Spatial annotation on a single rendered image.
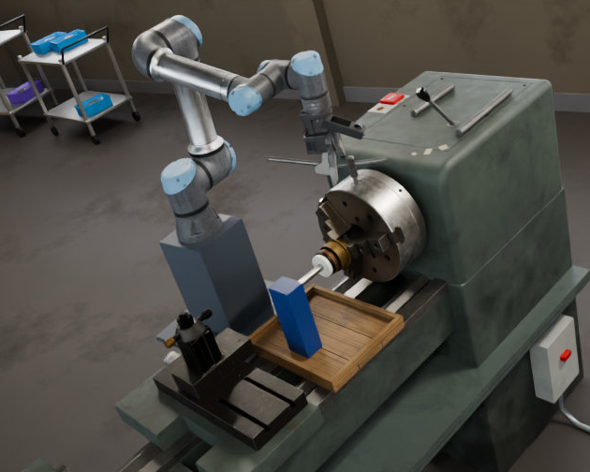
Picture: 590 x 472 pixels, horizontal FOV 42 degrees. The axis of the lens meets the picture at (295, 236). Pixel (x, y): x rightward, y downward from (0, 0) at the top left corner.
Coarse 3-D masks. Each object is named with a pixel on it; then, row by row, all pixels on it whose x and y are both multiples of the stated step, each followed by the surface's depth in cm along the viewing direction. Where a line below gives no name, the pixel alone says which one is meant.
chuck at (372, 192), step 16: (336, 192) 217; (352, 192) 213; (368, 192) 212; (384, 192) 213; (336, 208) 222; (352, 208) 216; (368, 208) 211; (384, 208) 210; (400, 208) 212; (320, 224) 232; (368, 224) 215; (384, 224) 210; (400, 224) 211; (416, 240) 216; (368, 256) 223; (384, 256) 218; (400, 256) 213; (416, 256) 221; (368, 272) 228; (384, 272) 222; (400, 272) 220
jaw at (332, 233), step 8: (328, 200) 222; (320, 208) 220; (328, 208) 221; (320, 216) 222; (328, 216) 220; (336, 216) 221; (328, 224) 219; (336, 224) 220; (344, 224) 220; (352, 224) 221; (328, 232) 217; (336, 232) 218; (344, 232) 219
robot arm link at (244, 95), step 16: (144, 32) 217; (144, 48) 211; (160, 48) 211; (144, 64) 210; (160, 64) 209; (176, 64) 206; (192, 64) 205; (160, 80) 213; (176, 80) 207; (192, 80) 204; (208, 80) 201; (224, 80) 199; (240, 80) 197; (256, 80) 197; (224, 96) 200; (240, 96) 193; (256, 96) 195; (272, 96) 201; (240, 112) 197
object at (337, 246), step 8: (328, 240) 218; (336, 240) 215; (344, 240) 217; (320, 248) 217; (328, 248) 214; (336, 248) 214; (344, 248) 214; (328, 256) 212; (336, 256) 213; (344, 256) 214; (336, 264) 213; (344, 264) 215
